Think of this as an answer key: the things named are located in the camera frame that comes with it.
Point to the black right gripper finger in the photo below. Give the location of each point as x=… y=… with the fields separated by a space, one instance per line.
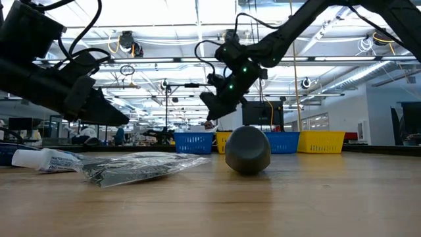
x=217 y=111

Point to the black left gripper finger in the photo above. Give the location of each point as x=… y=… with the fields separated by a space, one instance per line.
x=105 y=113

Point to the bagged black round pad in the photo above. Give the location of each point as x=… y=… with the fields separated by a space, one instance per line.
x=138 y=169

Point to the white travel toothpaste tube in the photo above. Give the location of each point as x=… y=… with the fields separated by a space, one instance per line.
x=49 y=160

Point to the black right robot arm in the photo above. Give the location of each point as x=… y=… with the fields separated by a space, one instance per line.
x=296 y=29

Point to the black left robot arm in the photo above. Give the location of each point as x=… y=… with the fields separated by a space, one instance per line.
x=29 y=82

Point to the black background robot arm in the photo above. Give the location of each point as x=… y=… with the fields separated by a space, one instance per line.
x=161 y=133

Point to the person's head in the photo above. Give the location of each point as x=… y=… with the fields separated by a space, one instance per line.
x=208 y=125

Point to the person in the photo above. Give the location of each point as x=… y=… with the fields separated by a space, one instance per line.
x=119 y=135
x=87 y=133

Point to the yellow plastic basket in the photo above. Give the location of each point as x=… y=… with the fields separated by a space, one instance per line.
x=222 y=141
x=320 y=142

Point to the black display screen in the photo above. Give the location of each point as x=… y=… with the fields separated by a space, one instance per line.
x=260 y=113

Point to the blue plastic basket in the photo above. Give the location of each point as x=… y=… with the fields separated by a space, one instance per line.
x=283 y=143
x=194 y=143

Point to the black gantry stand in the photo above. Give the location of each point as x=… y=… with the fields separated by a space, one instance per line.
x=166 y=108

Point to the small black monitor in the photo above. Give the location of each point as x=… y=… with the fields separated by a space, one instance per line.
x=20 y=123

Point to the red box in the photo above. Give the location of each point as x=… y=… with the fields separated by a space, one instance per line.
x=351 y=136

